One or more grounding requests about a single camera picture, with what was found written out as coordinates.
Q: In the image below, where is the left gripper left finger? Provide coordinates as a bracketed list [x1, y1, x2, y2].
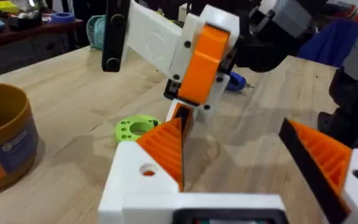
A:
[98, 140, 180, 224]

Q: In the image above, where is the blue tape roll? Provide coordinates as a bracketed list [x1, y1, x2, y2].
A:
[47, 11, 76, 24]

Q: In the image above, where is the yellow-green box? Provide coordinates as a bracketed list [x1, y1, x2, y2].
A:
[0, 0, 20, 14]

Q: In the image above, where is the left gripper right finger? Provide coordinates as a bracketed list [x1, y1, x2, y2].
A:
[278, 117, 358, 224]

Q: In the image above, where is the teal bag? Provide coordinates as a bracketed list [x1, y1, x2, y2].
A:
[86, 14, 106, 51]

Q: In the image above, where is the blue electric screwdriver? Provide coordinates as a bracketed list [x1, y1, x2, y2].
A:
[225, 71, 255, 93]

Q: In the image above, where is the dark wooden side table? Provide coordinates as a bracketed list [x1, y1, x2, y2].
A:
[0, 17, 85, 82]

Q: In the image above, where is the black right wrist plate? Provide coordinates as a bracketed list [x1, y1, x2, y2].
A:
[101, 0, 132, 73]

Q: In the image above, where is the orange ribbed wedge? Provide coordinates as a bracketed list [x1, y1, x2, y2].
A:
[136, 105, 195, 192]

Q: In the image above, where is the brown toy tub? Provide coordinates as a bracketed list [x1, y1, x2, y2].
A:
[0, 82, 40, 197]

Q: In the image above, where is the green disc with holes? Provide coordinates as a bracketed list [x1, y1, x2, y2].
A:
[114, 114, 163, 144]

